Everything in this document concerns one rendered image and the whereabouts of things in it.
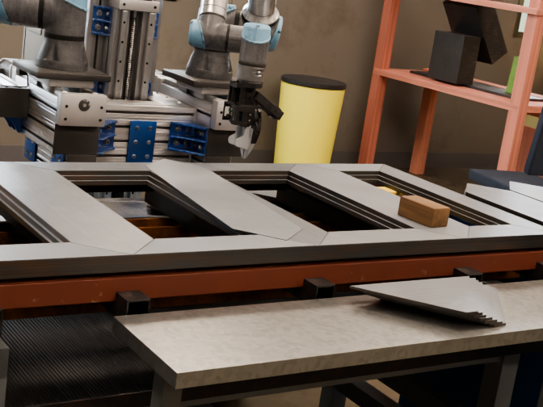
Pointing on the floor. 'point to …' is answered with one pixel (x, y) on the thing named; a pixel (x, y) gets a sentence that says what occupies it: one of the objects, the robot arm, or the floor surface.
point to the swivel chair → (497, 180)
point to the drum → (308, 119)
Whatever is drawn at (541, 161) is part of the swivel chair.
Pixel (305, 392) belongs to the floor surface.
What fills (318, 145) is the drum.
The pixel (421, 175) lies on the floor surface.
